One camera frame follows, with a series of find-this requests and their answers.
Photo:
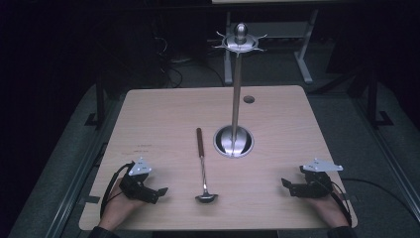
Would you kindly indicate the person's left sleeve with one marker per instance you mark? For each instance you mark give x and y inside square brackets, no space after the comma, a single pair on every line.
[103,232]

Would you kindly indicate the person's right hand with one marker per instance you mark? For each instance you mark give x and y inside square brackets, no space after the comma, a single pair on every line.
[330,208]

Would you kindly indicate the black metal stand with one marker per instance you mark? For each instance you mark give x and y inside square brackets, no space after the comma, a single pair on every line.
[374,105]
[99,102]

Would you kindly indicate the person's left hand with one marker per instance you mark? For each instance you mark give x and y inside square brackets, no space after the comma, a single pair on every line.
[116,208]

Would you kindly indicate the white metal table frame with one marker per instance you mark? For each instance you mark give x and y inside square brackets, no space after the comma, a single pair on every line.
[290,46]

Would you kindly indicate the person's right sleeve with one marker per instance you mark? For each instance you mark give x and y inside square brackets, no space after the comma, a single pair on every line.
[341,232]

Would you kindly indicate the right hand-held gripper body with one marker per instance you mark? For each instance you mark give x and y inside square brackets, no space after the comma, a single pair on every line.
[313,183]

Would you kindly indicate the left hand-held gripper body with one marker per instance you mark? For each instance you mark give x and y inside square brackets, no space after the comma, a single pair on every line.
[135,186]

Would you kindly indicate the steel utensil rack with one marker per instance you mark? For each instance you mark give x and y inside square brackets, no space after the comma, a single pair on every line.
[236,99]

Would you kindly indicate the person's sleeve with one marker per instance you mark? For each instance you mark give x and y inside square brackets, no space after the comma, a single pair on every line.
[341,232]
[103,232]

